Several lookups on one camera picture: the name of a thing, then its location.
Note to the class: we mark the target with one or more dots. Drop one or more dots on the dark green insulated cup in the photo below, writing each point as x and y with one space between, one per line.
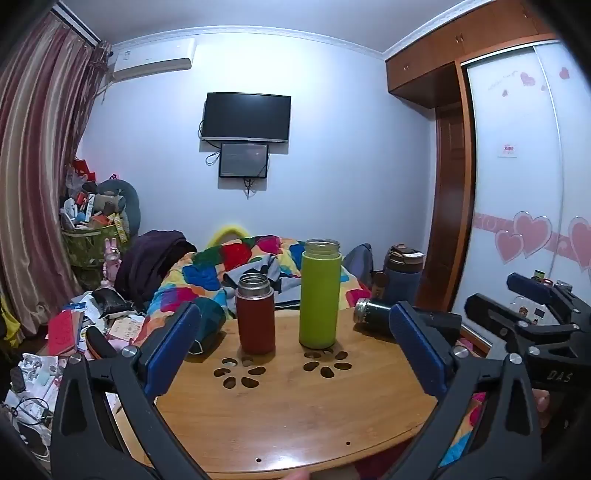
371 313

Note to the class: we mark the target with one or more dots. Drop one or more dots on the red insulated cup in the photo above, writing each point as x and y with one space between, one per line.
255 318

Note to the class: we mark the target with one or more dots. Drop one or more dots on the dark purple cloth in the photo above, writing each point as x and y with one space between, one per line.
150 263

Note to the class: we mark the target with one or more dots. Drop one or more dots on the black wall television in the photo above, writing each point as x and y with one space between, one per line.
247 117

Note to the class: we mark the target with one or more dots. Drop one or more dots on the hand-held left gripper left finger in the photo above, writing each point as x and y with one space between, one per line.
173 339

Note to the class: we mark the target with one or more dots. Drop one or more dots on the striped curtain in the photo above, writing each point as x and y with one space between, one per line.
37 161

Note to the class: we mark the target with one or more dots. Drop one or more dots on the pink rabbit toy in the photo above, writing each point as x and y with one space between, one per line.
111 263

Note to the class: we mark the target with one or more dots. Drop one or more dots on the black bag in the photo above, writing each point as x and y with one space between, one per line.
111 302

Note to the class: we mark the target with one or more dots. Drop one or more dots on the wooden wardrobe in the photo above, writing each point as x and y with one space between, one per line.
438 92

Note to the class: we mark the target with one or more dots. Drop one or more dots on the white heart-print sliding door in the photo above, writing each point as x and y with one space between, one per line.
521 161

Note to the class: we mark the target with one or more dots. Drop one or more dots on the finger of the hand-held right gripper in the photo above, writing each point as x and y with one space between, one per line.
526 285
489 314

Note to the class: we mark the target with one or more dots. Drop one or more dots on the large grey-blue bottle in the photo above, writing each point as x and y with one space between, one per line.
402 277

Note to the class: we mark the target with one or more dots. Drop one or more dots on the red book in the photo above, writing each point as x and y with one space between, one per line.
62 334

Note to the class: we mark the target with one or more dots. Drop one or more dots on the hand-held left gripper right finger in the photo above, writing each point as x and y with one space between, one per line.
418 341

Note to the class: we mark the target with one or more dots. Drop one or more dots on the small black wall monitor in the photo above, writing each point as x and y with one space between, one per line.
244 159

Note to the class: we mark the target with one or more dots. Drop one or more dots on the white air conditioner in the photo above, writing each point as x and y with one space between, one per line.
152 57

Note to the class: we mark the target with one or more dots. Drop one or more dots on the person's right hand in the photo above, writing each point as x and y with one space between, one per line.
543 408

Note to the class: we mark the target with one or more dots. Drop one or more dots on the colourful patchwork blanket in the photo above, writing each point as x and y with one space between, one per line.
231 258

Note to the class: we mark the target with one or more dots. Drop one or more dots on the grey-blue backpack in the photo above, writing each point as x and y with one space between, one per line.
360 261

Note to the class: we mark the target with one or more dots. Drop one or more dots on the green basket of clutter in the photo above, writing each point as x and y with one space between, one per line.
85 244

